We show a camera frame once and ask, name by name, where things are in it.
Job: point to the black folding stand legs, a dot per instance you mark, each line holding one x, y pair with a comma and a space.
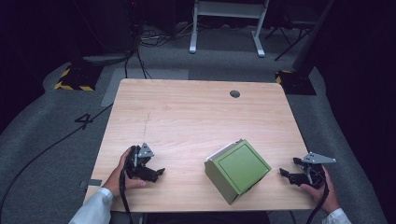
291, 37

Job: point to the person's right hand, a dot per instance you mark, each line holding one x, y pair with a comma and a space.
323, 196

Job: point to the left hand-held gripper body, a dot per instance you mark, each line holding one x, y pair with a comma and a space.
135, 161

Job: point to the grey slanted post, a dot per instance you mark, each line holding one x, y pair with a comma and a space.
313, 34

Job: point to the small grey tape piece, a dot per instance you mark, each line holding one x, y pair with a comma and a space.
95, 182

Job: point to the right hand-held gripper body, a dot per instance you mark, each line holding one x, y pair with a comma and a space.
314, 169

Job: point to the grey round stand base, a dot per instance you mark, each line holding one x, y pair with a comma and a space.
106, 58

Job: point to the green box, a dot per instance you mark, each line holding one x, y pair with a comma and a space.
241, 169

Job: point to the white metal stand frame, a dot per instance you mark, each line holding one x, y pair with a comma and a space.
229, 9

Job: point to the black yellow striped base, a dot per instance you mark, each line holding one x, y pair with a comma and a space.
77, 79
294, 82

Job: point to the person's left hand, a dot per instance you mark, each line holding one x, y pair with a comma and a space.
116, 179

